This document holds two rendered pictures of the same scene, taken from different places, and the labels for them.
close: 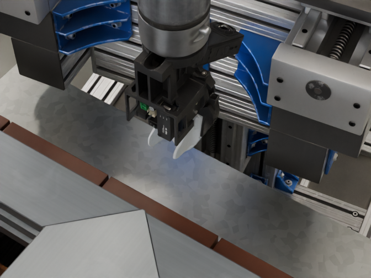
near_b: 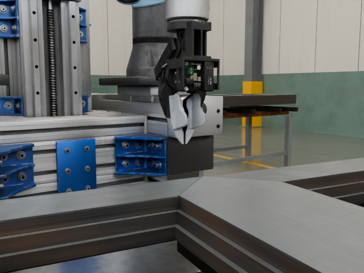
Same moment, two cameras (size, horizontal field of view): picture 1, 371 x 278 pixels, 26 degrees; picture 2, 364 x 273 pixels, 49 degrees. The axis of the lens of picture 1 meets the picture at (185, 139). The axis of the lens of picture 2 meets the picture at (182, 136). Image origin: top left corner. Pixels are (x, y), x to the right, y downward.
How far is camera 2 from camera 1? 1.00 m
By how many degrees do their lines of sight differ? 66
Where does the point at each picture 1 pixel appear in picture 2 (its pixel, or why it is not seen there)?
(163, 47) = (202, 8)
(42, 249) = (200, 199)
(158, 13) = not seen: outside the picture
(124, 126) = not seen: hidden behind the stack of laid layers
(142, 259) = (245, 181)
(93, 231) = (204, 186)
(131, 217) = (205, 178)
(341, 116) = (213, 123)
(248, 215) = not seen: hidden behind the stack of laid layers
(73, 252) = (216, 192)
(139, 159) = (95, 260)
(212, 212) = (171, 249)
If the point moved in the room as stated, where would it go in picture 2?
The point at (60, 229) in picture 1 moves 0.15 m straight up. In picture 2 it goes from (188, 192) to (188, 84)
